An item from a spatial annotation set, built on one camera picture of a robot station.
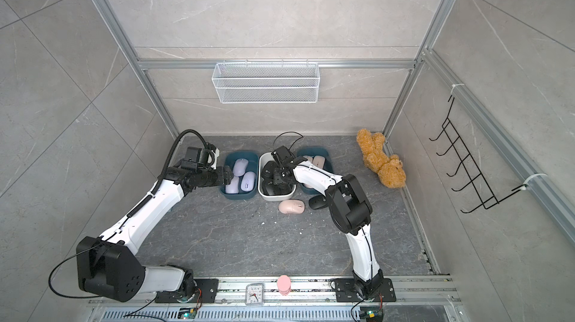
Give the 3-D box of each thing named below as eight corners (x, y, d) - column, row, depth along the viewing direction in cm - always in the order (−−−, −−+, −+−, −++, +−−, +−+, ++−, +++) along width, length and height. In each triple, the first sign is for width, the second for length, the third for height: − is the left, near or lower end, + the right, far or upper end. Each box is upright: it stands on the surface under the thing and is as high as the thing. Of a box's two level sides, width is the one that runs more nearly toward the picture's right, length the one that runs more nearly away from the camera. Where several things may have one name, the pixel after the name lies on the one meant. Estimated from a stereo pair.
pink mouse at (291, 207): (278, 213, 93) (277, 211, 91) (278, 202, 97) (278, 199, 95) (304, 213, 93) (305, 211, 91) (304, 202, 97) (304, 199, 95)
